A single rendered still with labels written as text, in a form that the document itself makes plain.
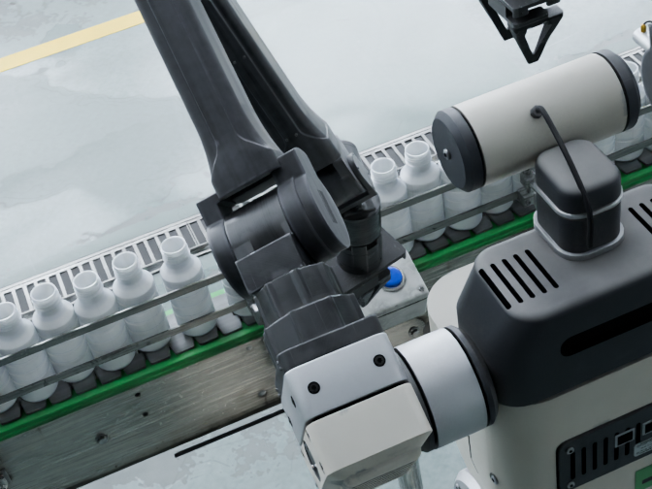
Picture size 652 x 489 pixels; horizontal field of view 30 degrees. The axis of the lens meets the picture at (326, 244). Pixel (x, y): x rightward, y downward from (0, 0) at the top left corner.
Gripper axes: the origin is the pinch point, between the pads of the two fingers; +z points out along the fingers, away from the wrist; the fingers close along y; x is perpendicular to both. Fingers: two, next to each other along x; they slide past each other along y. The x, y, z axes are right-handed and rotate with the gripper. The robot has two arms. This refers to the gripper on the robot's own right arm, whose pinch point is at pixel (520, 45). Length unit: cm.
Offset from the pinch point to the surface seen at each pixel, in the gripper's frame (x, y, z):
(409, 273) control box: 19.9, -1.9, 28.8
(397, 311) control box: 23.5, -4.7, 32.2
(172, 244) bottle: 48, 17, 24
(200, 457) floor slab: 53, 74, 139
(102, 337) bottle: 62, 12, 32
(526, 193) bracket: -4.8, 10.2, 34.9
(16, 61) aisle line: 58, 274, 139
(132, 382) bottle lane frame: 61, 10, 40
